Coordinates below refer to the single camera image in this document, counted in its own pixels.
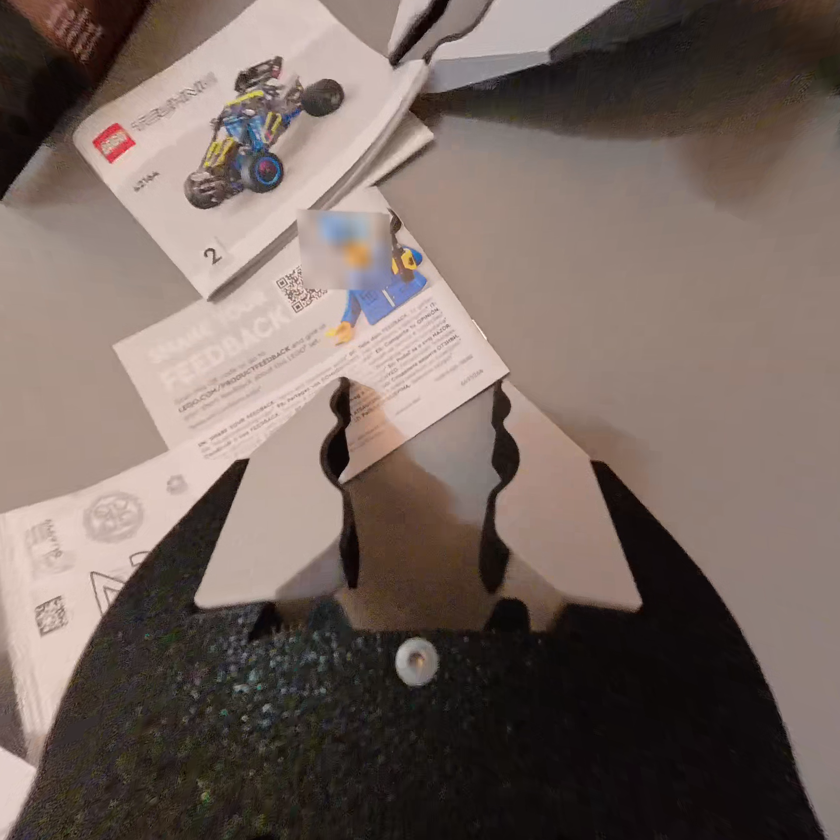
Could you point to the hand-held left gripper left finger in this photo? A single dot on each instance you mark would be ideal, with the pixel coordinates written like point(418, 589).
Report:
point(275, 525)

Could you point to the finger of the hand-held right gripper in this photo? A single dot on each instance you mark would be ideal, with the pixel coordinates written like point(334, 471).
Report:
point(433, 19)
point(525, 33)

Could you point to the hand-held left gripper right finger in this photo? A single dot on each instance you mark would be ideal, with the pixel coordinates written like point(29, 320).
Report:
point(564, 525)

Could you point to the instruction booklet with car cover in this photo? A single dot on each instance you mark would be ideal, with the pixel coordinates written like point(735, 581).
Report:
point(229, 367)
point(170, 216)

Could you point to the white printed paper bag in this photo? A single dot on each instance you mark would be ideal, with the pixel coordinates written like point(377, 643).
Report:
point(65, 590)

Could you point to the black toy car set box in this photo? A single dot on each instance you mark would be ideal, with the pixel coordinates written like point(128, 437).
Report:
point(39, 79)

